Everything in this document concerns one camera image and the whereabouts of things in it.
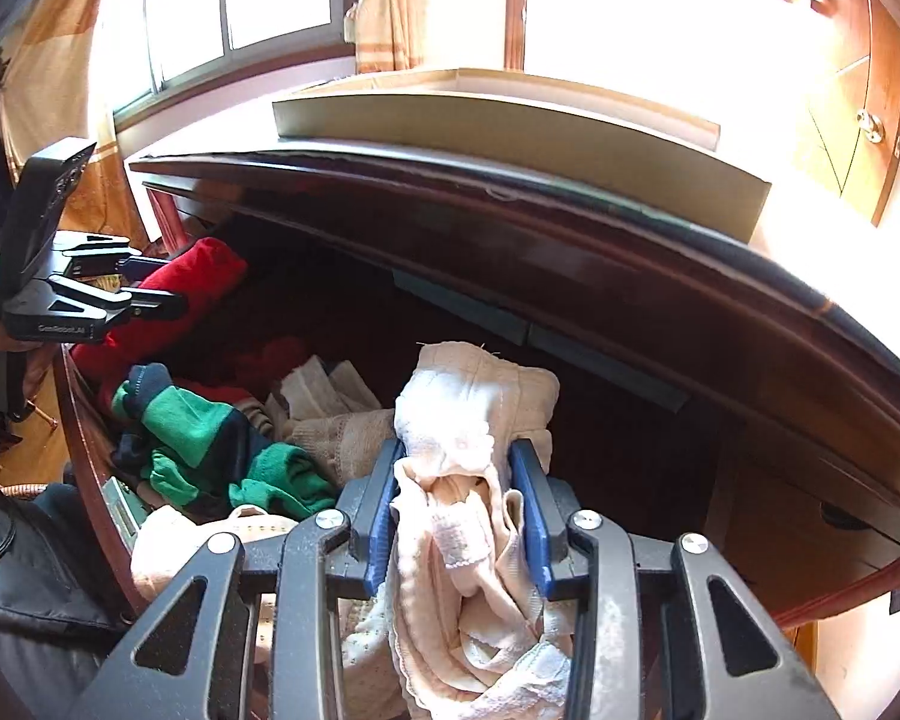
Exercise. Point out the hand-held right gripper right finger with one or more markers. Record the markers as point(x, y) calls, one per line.
point(531, 517)

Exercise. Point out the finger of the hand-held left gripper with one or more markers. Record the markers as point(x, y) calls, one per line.
point(146, 268)
point(157, 304)

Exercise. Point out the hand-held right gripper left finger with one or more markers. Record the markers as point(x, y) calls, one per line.
point(386, 532)

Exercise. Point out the red garment with grey waistband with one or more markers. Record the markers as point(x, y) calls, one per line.
point(202, 270)

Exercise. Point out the dark wooden drawer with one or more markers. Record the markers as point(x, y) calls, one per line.
point(607, 457)

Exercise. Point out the beige knit sock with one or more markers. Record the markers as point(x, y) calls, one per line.
point(345, 442)

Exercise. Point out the maroon knit garment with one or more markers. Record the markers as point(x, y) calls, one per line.
point(277, 360)

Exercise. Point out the cream lace-trimmed underwear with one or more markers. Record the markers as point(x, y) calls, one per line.
point(457, 405)

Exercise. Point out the pale white garment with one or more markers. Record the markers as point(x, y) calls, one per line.
point(311, 386)

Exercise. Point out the white round tray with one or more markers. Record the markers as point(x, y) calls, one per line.
point(495, 127)

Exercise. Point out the cream orange striped curtain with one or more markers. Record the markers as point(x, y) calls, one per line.
point(52, 75)
point(420, 7)

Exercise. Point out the green and navy striped garment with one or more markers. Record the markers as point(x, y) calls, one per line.
point(195, 420)

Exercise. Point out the green metal lock plate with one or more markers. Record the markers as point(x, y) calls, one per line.
point(120, 510)

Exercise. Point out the dark padded jacket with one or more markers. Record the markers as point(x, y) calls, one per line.
point(30, 615)

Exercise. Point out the brass door knob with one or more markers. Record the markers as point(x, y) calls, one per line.
point(870, 127)

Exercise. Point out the orange wooden door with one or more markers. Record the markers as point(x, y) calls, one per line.
point(862, 37)

